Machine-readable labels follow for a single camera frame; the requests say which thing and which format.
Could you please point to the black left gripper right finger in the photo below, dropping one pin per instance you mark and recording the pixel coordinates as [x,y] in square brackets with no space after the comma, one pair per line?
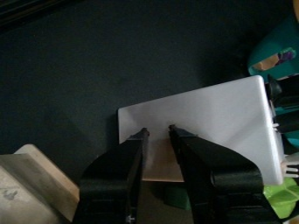
[226,192]

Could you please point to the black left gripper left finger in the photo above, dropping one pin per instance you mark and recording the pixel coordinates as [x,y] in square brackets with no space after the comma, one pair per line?
[108,189]

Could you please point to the white wooden knife holder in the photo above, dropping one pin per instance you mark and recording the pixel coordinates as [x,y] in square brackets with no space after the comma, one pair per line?
[218,116]

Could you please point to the green toy star fruit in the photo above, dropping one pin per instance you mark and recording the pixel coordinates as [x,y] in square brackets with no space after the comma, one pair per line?
[282,198]

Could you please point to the red wooden toy box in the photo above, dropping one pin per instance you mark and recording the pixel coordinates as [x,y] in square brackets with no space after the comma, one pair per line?
[35,180]

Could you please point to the purple toy vegetable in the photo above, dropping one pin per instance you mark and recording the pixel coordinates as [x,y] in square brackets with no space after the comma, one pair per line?
[287,55]

